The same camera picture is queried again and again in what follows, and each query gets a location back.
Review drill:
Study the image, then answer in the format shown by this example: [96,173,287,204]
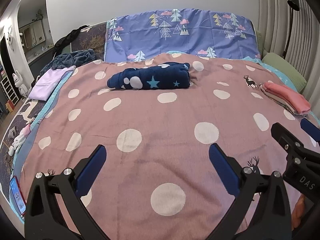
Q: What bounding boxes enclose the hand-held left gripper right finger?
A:
[204,142,293,240]

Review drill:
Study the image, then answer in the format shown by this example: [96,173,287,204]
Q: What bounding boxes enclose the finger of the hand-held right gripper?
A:
[299,118,320,153]
[271,122,308,166]

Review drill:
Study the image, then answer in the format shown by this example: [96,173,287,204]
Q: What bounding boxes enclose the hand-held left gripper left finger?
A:
[24,144,110,240]

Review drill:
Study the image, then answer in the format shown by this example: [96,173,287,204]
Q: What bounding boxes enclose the navy star print fleece garment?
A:
[107,61,192,90]

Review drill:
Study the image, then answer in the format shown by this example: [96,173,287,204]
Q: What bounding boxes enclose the person's right hand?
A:
[291,194,308,228]

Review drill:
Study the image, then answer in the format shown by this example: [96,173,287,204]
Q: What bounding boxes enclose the folded pink and beige towels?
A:
[262,81,312,114]

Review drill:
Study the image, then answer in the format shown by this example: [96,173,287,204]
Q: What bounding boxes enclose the green pillow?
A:
[261,52,307,93]

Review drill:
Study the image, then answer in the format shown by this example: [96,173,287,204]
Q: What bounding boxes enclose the smartphone with red case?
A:
[9,176,27,218]

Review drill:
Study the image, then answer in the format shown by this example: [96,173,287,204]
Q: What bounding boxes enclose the white plush toy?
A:
[9,125,32,155]

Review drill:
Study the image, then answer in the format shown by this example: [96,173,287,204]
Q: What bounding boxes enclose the pink polka dot blanket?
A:
[19,52,320,240]

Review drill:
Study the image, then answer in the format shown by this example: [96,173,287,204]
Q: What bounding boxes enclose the dark deer print bed sheet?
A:
[0,97,50,205]

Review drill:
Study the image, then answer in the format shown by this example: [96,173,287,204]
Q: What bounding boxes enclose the lavender folded cloth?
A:
[28,65,77,102]

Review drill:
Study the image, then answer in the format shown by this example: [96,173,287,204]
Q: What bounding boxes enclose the dark blue fluffy blanket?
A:
[40,49,97,77]

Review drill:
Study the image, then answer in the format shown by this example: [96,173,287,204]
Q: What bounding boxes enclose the beige curtain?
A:
[257,0,320,80]

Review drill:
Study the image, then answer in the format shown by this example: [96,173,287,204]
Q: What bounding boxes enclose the white shelf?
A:
[0,72,18,108]

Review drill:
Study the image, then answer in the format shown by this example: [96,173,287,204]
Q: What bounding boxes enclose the black floor lamp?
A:
[282,0,300,58]

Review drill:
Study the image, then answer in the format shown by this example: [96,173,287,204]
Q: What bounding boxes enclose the dark branch print pillow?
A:
[71,21,108,61]

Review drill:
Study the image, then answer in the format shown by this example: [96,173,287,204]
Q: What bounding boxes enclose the purple tree print pillow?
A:
[104,8,262,62]

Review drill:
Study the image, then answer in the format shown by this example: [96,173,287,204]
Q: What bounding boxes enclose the black cloth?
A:
[54,25,90,53]

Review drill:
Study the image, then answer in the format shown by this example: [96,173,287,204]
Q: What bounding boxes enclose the green plant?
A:
[32,9,46,22]

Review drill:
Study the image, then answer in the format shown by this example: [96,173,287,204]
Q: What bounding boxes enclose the wall mirror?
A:
[19,20,46,51]

